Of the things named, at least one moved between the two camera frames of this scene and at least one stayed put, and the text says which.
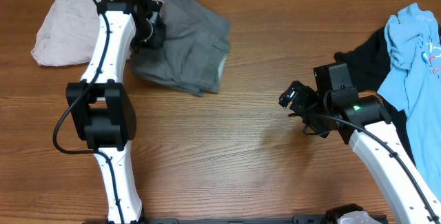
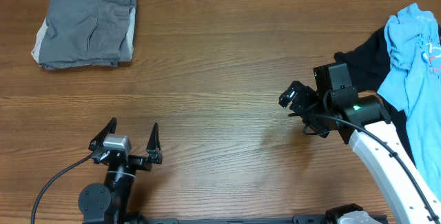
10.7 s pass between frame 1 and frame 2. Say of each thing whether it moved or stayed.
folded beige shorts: stayed
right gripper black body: stayed
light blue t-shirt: stayed
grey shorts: moved
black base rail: stayed
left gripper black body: moved
